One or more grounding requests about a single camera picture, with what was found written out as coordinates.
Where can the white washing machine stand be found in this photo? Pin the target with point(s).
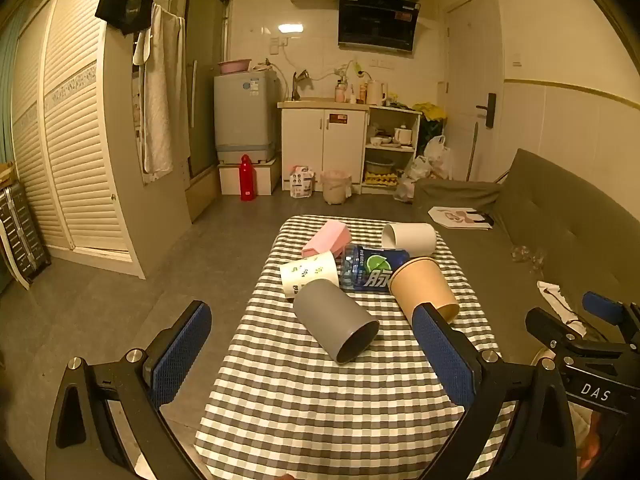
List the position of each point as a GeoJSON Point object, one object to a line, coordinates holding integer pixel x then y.
{"type": "Point", "coordinates": [265, 177]}

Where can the white printed cup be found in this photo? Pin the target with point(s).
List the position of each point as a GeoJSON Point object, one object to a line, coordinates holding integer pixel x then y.
{"type": "Point", "coordinates": [305, 272]}

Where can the green sofa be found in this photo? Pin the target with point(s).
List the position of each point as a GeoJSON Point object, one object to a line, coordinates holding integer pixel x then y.
{"type": "Point", "coordinates": [540, 210]}

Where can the yellow bag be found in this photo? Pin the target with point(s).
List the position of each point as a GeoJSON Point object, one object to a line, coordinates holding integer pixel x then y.
{"type": "Point", "coordinates": [430, 111]}

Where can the grey washing machine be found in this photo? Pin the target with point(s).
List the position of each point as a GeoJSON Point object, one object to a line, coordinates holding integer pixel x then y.
{"type": "Point", "coordinates": [245, 115]}

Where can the metal bowl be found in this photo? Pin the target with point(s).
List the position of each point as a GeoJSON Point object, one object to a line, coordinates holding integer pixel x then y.
{"type": "Point", "coordinates": [378, 165]}

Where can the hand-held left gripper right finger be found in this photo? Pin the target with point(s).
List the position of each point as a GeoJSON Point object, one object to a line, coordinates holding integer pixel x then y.
{"type": "Point", "coordinates": [445, 355]}

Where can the white plastic bag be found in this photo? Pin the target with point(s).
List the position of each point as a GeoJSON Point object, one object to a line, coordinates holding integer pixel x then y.
{"type": "Point", "coordinates": [436, 157]}

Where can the pink soap bottle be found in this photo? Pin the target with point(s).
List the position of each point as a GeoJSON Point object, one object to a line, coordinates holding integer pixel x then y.
{"type": "Point", "coordinates": [340, 92]}

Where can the white louvered wardrobe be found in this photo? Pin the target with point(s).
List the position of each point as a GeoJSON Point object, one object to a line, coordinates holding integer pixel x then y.
{"type": "Point", "coordinates": [75, 135]}

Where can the red bottle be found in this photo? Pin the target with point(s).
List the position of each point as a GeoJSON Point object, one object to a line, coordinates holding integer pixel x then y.
{"type": "Point", "coordinates": [246, 180]}

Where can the pink cup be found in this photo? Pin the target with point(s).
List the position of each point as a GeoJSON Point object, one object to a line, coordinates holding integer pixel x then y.
{"type": "Point", "coordinates": [327, 239]}

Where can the broom stick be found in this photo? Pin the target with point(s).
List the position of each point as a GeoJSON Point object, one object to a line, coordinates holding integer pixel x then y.
{"type": "Point", "coordinates": [472, 152]}

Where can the person's right hand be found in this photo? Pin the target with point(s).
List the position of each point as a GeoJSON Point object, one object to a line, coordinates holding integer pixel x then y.
{"type": "Point", "coordinates": [607, 447]}

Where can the white door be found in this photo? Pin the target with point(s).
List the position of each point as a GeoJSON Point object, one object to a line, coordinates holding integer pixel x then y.
{"type": "Point", "coordinates": [470, 60]}

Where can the white sink cabinet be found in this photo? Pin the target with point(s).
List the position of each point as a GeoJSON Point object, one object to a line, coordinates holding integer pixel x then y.
{"type": "Point", "coordinates": [320, 140]}

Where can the dark suitcase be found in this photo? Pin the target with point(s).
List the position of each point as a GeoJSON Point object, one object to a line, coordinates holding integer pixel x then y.
{"type": "Point", "coordinates": [20, 232]}

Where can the white open shelf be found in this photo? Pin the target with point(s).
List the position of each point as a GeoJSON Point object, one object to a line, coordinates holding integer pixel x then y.
{"type": "Point", "coordinates": [417, 150]}

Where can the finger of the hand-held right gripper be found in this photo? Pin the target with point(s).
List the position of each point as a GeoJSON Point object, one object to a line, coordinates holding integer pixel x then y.
{"type": "Point", "coordinates": [552, 325]}
{"type": "Point", "coordinates": [602, 307]}

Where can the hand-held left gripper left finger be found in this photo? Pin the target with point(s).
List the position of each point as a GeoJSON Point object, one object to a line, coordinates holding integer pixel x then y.
{"type": "Point", "coordinates": [182, 355]}

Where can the plain white cup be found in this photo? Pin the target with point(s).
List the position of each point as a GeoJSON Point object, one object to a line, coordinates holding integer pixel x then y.
{"type": "Point", "coordinates": [415, 240]}

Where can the checkered tablecloth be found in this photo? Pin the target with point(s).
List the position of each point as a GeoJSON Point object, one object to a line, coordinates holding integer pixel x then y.
{"type": "Point", "coordinates": [280, 385]}

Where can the clear plastic floor bag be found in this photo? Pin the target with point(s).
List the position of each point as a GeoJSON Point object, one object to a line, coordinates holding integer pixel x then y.
{"type": "Point", "coordinates": [407, 180]}

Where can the brown paper cup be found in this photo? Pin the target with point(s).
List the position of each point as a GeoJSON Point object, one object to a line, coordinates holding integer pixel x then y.
{"type": "Point", "coordinates": [420, 285]}

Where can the pink basin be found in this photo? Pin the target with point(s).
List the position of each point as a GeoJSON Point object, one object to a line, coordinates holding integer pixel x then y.
{"type": "Point", "coordinates": [234, 66]}

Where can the white printed floor bag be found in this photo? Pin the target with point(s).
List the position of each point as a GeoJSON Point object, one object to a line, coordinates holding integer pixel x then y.
{"type": "Point", "coordinates": [301, 182]}

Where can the crumpled clear plastic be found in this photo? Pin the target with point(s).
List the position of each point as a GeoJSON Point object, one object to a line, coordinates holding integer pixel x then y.
{"type": "Point", "coordinates": [527, 254]}

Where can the egg tray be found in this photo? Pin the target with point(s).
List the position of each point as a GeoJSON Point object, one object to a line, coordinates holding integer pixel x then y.
{"type": "Point", "coordinates": [380, 177]}

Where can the small trash bin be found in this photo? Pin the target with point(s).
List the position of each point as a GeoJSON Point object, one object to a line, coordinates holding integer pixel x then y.
{"type": "Point", "coordinates": [335, 187]}

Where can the black range hood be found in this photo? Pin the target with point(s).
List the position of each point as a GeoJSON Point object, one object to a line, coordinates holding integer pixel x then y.
{"type": "Point", "coordinates": [375, 22]}

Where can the blue plastic bottle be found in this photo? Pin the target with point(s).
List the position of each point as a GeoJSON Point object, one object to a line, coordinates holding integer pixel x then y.
{"type": "Point", "coordinates": [375, 271]}

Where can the white paper sheet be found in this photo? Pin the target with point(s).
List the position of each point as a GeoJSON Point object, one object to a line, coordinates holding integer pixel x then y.
{"type": "Point", "coordinates": [555, 297]}

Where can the white hanging towel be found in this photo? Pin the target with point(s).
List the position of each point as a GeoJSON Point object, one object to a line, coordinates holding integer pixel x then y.
{"type": "Point", "coordinates": [160, 95]}

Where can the white kettle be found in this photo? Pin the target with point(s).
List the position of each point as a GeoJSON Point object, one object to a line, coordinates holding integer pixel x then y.
{"type": "Point", "coordinates": [375, 92]}

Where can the black hanging bag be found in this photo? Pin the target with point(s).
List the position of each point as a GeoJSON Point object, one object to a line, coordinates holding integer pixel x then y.
{"type": "Point", "coordinates": [122, 9]}

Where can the metal faucet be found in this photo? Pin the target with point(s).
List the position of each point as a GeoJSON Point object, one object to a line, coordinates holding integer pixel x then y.
{"type": "Point", "coordinates": [296, 85]}

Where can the grey cup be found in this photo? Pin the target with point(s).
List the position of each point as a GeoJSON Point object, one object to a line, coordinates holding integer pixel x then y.
{"type": "Point", "coordinates": [325, 315]}

